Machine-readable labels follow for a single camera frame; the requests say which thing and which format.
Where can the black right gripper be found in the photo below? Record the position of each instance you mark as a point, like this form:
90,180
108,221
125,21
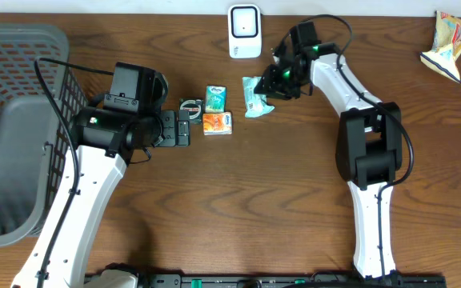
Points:
270,87

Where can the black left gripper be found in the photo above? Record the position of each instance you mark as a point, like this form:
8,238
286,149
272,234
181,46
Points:
181,141

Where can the light blue wipes pack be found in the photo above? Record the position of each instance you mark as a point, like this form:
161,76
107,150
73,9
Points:
256,104

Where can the orange tissue pack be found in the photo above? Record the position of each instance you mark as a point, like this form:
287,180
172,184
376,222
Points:
217,123

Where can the teal tissue pack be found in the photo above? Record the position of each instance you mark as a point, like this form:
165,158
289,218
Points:
215,99

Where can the orange white snack bag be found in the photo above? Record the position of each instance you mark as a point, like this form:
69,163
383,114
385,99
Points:
446,46

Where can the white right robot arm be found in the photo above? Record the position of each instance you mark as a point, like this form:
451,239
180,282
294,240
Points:
369,144

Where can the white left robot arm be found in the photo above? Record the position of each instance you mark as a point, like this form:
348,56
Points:
106,141

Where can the grey plastic basket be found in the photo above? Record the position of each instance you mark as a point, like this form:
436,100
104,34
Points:
32,142

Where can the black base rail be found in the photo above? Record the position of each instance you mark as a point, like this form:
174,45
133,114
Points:
294,281

